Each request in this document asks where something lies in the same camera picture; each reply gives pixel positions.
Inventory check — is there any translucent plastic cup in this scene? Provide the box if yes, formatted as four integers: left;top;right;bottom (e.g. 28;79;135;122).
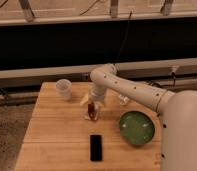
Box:
55;79;72;100

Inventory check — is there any green bowl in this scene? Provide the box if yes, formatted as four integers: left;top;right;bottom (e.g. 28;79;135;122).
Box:
119;111;155;146

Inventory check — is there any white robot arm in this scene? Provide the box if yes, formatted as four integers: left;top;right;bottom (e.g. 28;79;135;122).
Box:
90;64;197;171

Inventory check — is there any black floor cable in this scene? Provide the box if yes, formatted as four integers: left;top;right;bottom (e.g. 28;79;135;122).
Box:
146;79;166;88

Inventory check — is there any black hanging cable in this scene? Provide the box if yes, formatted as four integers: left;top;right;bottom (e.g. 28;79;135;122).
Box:
113;10;133;66

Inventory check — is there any small clear glass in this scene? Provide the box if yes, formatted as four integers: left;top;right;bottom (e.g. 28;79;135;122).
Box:
118;95;129;105

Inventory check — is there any red pepper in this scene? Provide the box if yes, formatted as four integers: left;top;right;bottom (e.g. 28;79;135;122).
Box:
88;103;96;118

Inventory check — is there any black rectangular block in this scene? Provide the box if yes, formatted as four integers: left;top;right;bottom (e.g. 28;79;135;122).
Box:
90;135;102;161

